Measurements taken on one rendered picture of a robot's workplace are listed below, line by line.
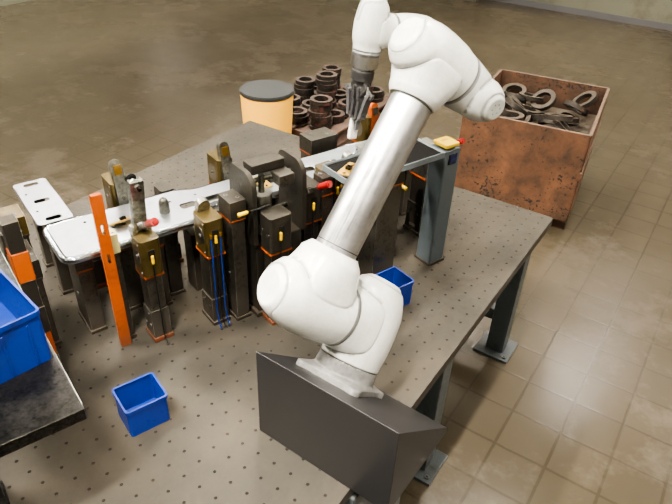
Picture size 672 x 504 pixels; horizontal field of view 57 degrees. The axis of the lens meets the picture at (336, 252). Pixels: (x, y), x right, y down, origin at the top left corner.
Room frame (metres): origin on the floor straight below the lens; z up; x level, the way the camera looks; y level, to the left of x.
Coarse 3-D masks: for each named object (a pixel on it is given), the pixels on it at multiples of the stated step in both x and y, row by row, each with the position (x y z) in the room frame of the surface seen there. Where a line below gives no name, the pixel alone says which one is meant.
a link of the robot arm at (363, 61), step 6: (354, 54) 1.93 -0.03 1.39; (360, 54) 1.91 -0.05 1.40; (366, 54) 1.91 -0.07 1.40; (372, 54) 1.91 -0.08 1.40; (378, 54) 1.93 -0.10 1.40; (354, 60) 1.92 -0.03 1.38; (360, 60) 1.91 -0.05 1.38; (366, 60) 1.91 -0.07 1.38; (372, 60) 1.91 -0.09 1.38; (378, 60) 1.94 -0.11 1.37; (354, 66) 1.92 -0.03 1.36; (360, 66) 1.91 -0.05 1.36; (366, 66) 1.91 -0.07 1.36; (372, 66) 1.91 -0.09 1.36
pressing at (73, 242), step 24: (168, 192) 1.70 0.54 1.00; (192, 192) 1.71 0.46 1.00; (216, 192) 1.71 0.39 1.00; (120, 216) 1.54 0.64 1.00; (168, 216) 1.55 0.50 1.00; (192, 216) 1.56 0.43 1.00; (48, 240) 1.41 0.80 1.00; (72, 240) 1.40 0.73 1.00; (96, 240) 1.41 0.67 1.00; (120, 240) 1.42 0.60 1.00
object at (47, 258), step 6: (36, 228) 1.68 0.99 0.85; (42, 228) 1.68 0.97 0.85; (42, 234) 1.68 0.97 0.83; (42, 240) 1.68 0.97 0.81; (42, 246) 1.68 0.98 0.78; (48, 246) 1.69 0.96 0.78; (42, 252) 1.69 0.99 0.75; (48, 252) 1.68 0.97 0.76; (42, 258) 1.71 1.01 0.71; (48, 258) 1.68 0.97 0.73; (48, 264) 1.67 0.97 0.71
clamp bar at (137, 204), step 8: (128, 176) 1.39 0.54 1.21; (128, 184) 1.36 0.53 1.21; (136, 184) 1.37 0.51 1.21; (128, 192) 1.37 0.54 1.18; (136, 192) 1.37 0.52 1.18; (136, 200) 1.37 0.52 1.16; (144, 200) 1.38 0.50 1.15; (136, 208) 1.37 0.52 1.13; (144, 208) 1.38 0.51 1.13; (136, 216) 1.37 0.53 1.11; (144, 216) 1.39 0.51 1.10; (136, 224) 1.37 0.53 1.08; (136, 232) 1.38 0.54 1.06
